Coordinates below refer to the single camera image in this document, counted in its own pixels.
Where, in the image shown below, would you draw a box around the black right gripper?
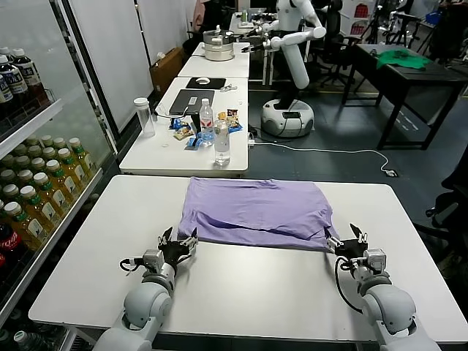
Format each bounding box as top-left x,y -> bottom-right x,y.
327,223 -> 368,259

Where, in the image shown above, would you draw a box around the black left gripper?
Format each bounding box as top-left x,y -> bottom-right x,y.
157,226 -> 199,266

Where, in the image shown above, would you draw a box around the purple t-shirt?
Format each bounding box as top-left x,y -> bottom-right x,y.
178,176 -> 341,253

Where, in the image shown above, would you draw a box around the clear unlabelled water bottle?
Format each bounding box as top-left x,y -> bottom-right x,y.
214,119 -> 233,167

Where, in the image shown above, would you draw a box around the clear tumbler white lid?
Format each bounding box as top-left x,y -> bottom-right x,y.
133,97 -> 157,139

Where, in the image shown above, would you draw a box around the red label water bottle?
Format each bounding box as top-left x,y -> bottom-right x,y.
199,98 -> 215,147

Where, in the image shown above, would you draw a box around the black laptop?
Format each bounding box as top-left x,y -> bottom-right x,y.
170,89 -> 216,117

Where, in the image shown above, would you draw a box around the glass door drinks cabinet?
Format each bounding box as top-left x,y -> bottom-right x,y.
0,0 -> 121,351

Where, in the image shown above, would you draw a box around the black mouse pad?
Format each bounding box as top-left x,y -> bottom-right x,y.
185,78 -> 227,91

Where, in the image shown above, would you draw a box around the brown cardboard box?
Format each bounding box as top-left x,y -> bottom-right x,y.
150,47 -> 186,98

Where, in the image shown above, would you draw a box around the white wheeled humanoid robot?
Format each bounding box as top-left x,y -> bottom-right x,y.
261,0 -> 316,139

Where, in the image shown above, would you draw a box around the black table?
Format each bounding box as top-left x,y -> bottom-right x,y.
351,42 -> 468,151

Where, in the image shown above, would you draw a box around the green cloth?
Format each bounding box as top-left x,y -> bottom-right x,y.
376,50 -> 431,70

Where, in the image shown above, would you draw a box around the steel steamer pot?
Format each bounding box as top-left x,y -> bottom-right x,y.
203,26 -> 237,62

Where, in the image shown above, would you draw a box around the black office chair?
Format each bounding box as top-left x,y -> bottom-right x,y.
310,0 -> 363,88

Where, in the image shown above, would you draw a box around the white cluttered desk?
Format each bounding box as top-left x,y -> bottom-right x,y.
228,12 -> 282,36

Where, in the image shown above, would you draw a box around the white red printed boxes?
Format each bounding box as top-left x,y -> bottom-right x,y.
343,0 -> 374,37

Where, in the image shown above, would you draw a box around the person in pink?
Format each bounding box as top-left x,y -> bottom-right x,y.
193,0 -> 210,34

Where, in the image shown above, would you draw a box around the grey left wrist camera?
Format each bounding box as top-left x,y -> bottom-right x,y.
142,249 -> 166,272

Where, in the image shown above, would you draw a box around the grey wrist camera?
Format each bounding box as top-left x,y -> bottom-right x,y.
365,248 -> 388,274
142,249 -> 166,272

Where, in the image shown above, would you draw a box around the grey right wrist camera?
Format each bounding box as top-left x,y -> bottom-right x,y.
365,248 -> 388,274

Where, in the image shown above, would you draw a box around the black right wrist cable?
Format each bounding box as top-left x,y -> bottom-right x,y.
335,255 -> 365,314

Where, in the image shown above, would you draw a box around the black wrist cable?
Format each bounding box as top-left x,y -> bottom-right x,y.
335,255 -> 365,314
119,257 -> 146,274

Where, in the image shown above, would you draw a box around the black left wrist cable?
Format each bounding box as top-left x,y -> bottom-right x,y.
119,257 -> 146,274

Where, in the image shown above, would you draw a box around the white floor cable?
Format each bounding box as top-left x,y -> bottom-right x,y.
254,141 -> 390,173

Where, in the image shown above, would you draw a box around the white charging cable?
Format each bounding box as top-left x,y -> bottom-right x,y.
156,103 -> 191,120

